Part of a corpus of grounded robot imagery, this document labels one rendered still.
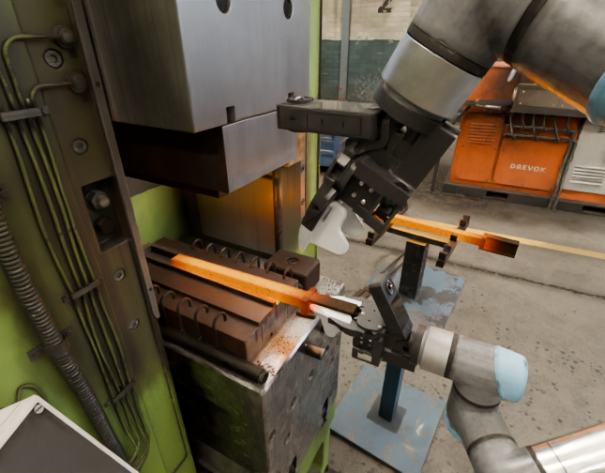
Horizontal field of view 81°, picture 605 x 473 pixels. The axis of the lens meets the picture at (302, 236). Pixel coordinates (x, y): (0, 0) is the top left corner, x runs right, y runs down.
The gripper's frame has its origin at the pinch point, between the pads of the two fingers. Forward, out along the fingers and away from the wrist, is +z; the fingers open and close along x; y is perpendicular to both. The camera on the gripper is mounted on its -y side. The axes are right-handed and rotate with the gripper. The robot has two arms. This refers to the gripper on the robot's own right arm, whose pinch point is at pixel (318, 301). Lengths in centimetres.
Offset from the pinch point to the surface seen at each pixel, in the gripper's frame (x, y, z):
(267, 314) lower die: -4.7, 3.1, 8.9
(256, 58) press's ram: -3.3, -42.4, 8.1
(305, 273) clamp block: 12.2, 3.8, 9.4
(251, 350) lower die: -10.6, 7.4, 8.9
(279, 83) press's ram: 2.4, -38.7, 8.1
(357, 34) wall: 746, -52, 277
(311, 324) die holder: 3.9, 10.4, 3.5
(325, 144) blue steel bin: 337, 65, 155
